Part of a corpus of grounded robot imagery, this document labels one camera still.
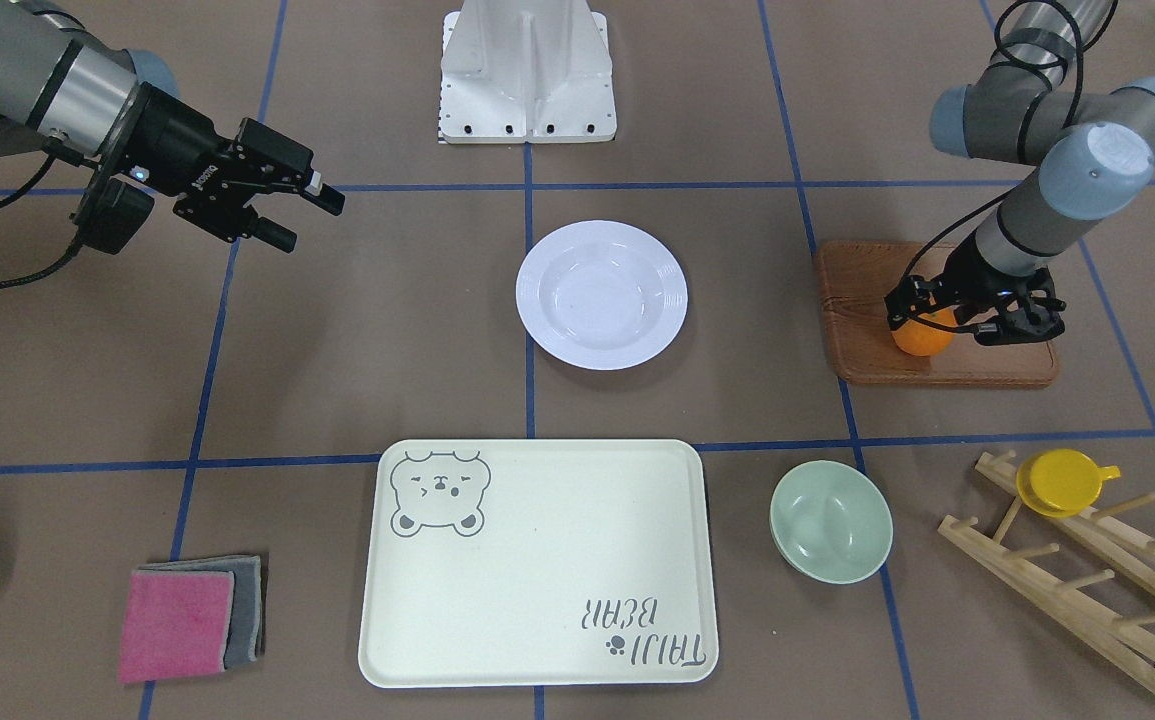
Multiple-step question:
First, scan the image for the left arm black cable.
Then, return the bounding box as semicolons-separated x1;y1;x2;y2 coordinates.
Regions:
897;0;1098;300

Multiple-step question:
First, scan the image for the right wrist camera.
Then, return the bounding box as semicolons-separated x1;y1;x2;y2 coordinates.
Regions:
70;177;155;255

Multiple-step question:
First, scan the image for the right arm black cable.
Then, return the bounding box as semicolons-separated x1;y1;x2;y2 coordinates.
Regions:
0;140;98;295

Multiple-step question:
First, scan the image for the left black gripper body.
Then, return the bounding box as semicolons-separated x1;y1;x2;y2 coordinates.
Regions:
923;245;1051;322

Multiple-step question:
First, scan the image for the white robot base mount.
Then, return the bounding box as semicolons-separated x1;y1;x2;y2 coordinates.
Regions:
437;1;618;144

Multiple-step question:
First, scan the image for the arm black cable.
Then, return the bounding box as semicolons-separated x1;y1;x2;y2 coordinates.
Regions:
897;0;1098;300
0;140;98;295

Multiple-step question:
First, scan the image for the pink cloth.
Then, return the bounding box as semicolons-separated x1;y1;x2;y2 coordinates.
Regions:
117;569;234;684

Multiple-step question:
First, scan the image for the wooden cutting board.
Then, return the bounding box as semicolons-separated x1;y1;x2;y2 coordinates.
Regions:
815;240;1060;389

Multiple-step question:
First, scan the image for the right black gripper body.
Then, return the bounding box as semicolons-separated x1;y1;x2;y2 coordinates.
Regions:
97;83;258;208

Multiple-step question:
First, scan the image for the cream bear tray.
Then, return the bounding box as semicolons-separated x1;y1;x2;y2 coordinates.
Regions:
358;439;720;689

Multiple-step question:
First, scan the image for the wooden drying rack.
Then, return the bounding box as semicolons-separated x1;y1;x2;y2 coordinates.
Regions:
938;452;1155;697

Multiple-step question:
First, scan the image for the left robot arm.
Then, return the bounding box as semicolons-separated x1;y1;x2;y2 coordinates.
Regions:
885;1;1155;356

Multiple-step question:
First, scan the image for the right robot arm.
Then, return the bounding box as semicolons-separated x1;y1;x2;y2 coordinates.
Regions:
0;1;344;254

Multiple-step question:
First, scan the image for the white round plate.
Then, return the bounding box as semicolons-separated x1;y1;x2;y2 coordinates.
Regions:
514;220;690;372

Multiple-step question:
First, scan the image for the orange fruit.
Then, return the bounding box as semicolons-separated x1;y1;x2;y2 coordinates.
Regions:
891;307;957;357

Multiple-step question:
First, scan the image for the grey cloth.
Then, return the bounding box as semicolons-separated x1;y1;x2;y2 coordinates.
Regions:
135;555;263;673

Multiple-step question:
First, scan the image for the yellow mug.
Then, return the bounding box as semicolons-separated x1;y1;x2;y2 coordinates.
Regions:
1015;448;1122;518

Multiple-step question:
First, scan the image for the green bowl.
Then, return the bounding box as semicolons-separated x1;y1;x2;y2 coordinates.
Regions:
768;460;894;585

